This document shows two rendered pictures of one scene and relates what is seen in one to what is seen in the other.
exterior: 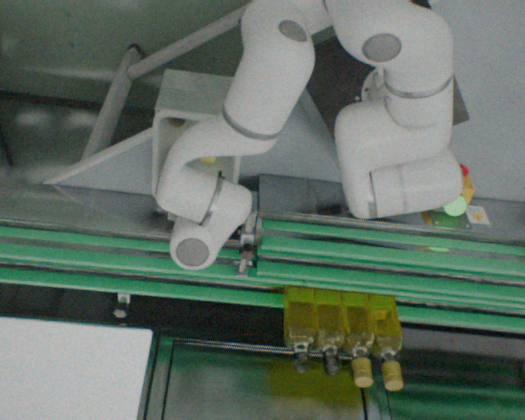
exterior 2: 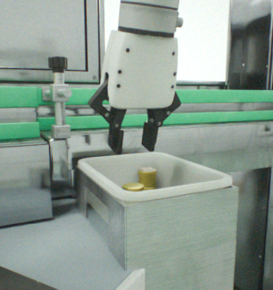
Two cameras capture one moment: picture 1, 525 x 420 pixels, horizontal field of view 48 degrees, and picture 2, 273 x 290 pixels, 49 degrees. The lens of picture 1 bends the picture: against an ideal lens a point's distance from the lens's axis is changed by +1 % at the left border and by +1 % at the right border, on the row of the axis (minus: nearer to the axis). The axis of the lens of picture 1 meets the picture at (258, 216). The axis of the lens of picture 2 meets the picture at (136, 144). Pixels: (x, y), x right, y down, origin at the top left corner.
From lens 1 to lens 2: 0.91 m
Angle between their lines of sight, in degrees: 48
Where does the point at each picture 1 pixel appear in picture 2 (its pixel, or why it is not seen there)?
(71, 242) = (200, 112)
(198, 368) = (62, 42)
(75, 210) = (207, 144)
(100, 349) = not seen: hidden behind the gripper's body
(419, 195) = not seen: outside the picture
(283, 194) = (15, 183)
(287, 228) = (4, 125)
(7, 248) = (238, 97)
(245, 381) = (17, 29)
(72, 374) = not seen: hidden behind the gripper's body
